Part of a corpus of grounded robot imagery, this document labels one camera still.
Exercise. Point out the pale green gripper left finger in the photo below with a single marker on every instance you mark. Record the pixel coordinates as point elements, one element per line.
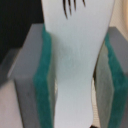
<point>35,79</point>

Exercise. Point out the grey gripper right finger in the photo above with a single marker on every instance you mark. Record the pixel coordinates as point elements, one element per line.
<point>111,81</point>

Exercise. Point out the pink tray mat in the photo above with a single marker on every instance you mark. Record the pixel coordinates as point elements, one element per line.
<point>18,108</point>

